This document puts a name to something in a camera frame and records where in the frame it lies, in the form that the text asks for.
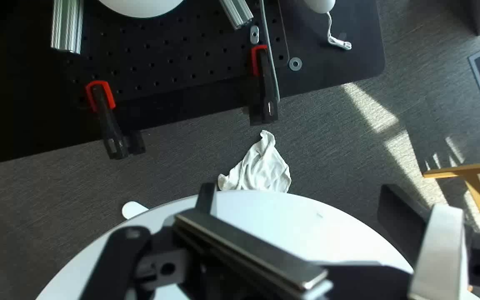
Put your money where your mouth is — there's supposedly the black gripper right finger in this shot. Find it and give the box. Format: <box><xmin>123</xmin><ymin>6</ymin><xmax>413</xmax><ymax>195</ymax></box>
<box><xmin>376</xmin><ymin>183</ymin><xmax>480</xmax><ymax>300</ymax></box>

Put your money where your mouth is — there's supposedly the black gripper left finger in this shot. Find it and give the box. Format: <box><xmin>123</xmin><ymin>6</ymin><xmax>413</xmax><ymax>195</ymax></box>
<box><xmin>78</xmin><ymin>181</ymin><xmax>334</xmax><ymax>300</ymax></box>

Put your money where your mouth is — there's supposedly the white crumpled cloth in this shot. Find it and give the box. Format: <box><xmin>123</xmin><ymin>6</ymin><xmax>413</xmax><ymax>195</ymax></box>
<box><xmin>216</xmin><ymin>130</ymin><xmax>291</xmax><ymax>193</ymax></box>

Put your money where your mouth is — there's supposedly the red black clamp right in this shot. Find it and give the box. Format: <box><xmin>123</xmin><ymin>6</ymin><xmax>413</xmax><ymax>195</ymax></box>
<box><xmin>248</xmin><ymin>43</ymin><xmax>278</xmax><ymax>125</ymax></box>

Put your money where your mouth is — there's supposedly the red black clamp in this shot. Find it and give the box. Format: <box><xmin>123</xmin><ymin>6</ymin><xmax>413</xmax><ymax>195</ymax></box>
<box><xmin>84</xmin><ymin>80</ymin><xmax>144</xmax><ymax>160</ymax></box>
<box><xmin>248</xmin><ymin>43</ymin><xmax>278</xmax><ymax>125</ymax></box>

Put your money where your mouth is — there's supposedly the red black clamp left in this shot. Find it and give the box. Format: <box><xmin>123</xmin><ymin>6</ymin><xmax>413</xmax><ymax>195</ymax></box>
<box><xmin>84</xmin><ymin>80</ymin><xmax>144</xmax><ymax>160</ymax></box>

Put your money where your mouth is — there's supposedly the black perforated base board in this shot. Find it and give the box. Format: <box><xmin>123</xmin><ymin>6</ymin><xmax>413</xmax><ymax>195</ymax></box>
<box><xmin>0</xmin><ymin>0</ymin><xmax>384</xmax><ymax>161</ymax></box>

